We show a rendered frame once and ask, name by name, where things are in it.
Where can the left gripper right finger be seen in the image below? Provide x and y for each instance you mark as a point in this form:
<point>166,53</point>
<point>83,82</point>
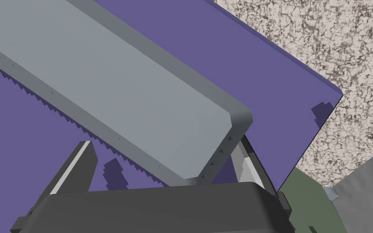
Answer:
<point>249,170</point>

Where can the purple drawer front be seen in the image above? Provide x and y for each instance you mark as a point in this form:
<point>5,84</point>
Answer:
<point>244,58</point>

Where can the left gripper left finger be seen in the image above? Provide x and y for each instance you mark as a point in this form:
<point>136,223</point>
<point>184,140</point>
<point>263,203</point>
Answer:
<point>76,174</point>

